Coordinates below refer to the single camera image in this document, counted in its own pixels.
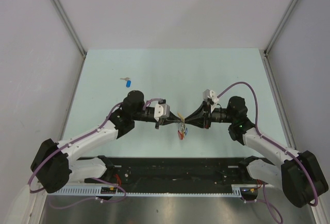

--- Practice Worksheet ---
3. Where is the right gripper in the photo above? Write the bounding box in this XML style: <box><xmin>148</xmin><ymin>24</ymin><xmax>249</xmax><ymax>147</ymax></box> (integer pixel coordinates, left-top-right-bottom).
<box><xmin>185</xmin><ymin>101</ymin><xmax>235</xmax><ymax>129</ymax></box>

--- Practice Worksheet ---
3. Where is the yellow tag key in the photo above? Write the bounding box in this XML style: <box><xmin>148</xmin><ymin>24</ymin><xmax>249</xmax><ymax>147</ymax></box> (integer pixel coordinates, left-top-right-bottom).
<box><xmin>177</xmin><ymin>112</ymin><xmax>185</xmax><ymax>121</ymax></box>

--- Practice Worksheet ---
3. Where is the red handled keyring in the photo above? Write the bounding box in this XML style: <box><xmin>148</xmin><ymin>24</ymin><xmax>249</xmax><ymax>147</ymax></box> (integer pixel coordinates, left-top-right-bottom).
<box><xmin>177</xmin><ymin>121</ymin><xmax>187</xmax><ymax>141</ymax></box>

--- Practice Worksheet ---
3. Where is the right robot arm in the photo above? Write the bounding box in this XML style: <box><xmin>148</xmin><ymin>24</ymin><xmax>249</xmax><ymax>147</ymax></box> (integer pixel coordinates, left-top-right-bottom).
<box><xmin>185</xmin><ymin>96</ymin><xmax>329</xmax><ymax>208</ymax></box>

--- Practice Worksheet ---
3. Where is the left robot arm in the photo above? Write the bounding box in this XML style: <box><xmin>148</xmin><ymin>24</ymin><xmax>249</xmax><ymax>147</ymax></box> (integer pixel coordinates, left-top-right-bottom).
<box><xmin>28</xmin><ymin>90</ymin><xmax>181</xmax><ymax>193</ymax></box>

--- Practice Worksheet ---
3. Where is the solid blue tag key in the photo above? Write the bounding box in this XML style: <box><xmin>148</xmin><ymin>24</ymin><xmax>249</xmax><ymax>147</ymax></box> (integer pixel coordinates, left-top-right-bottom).
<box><xmin>120</xmin><ymin>77</ymin><xmax>131</xmax><ymax>88</ymax></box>

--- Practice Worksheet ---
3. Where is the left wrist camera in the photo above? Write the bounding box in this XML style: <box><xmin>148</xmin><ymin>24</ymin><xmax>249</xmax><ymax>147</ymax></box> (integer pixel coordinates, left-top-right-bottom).
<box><xmin>154</xmin><ymin>104</ymin><xmax>170</xmax><ymax>121</ymax></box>

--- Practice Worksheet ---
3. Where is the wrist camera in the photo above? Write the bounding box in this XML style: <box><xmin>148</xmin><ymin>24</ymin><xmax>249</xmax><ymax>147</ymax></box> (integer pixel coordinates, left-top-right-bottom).
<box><xmin>154</xmin><ymin>104</ymin><xmax>170</xmax><ymax>121</ymax></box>
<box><xmin>203</xmin><ymin>89</ymin><xmax>219</xmax><ymax>113</ymax></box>

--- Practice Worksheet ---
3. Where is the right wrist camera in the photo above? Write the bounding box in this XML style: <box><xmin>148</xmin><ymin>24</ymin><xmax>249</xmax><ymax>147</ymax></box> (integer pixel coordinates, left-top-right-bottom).
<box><xmin>203</xmin><ymin>89</ymin><xmax>219</xmax><ymax>113</ymax></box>

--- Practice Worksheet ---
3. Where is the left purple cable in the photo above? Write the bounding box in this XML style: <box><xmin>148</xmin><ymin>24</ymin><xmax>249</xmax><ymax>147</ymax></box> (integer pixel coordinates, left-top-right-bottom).
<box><xmin>28</xmin><ymin>97</ymin><xmax>166</xmax><ymax>209</ymax></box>

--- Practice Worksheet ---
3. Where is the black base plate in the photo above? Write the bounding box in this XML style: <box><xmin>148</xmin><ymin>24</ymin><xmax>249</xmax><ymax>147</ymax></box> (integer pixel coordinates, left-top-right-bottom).
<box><xmin>100</xmin><ymin>156</ymin><xmax>266</xmax><ymax>191</ymax></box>

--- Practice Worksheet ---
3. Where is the white cable duct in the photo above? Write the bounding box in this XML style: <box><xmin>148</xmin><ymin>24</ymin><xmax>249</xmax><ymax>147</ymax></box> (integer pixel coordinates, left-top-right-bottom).
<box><xmin>51</xmin><ymin>184</ymin><xmax>262</xmax><ymax>197</ymax></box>

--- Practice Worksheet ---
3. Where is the right aluminium frame post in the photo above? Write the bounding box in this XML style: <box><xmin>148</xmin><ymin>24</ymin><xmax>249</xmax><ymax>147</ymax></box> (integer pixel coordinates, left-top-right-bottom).
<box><xmin>263</xmin><ymin>0</ymin><xmax>300</xmax><ymax>56</ymax></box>

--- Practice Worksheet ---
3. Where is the aluminium frame post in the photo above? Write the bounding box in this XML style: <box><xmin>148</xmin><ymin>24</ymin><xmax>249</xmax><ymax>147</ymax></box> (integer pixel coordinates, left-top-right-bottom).
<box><xmin>38</xmin><ymin>0</ymin><xmax>87</xmax><ymax>57</ymax></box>
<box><xmin>263</xmin><ymin>0</ymin><xmax>300</xmax><ymax>56</ymax></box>

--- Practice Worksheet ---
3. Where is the left aluminium frame post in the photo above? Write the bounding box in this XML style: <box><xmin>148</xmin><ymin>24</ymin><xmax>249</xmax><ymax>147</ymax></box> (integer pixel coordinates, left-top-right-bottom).
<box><xmin>38</xmin><ymin>0</ymin><xmax>87</xmax><ymax>57</ymax></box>

